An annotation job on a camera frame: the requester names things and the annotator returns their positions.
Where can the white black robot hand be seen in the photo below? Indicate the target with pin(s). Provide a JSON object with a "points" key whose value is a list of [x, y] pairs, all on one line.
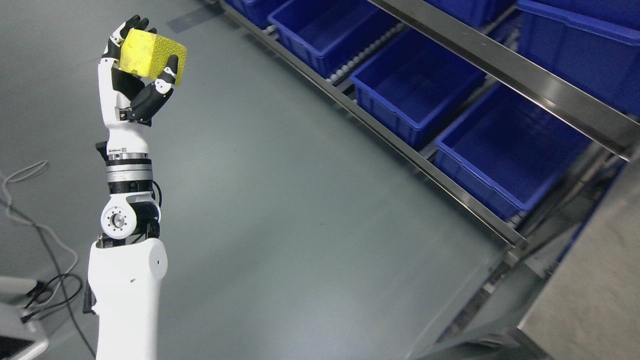
{"points": [[130, 100]]}

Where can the yellow foam block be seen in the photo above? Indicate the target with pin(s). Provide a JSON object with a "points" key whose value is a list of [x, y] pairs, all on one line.
{"points": [[146, 54]]}

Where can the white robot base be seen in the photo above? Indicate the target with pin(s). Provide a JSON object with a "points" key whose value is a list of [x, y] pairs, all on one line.
{"points": [[20, 340]]}

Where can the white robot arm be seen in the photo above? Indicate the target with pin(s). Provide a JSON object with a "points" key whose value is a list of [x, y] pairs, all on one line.
{"points": [[128, 261]]}

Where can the blue bin lower middle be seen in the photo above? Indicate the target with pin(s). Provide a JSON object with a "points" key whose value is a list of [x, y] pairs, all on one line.
{"points": [[414, 85]]}

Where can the blue bin upper middle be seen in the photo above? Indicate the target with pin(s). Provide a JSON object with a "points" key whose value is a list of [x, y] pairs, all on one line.
{"points": [[474, 13]]}

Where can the blue bin lower right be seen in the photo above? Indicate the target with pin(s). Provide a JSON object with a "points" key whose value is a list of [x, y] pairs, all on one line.
{"points": [[507, 152]]}

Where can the blue bin upper right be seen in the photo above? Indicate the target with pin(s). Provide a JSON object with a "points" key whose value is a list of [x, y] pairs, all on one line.
{"points": [[592, 44]]}

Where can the stainless steel table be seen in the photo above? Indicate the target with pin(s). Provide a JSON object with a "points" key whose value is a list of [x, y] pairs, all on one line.
{"points": [[573, 297]]}

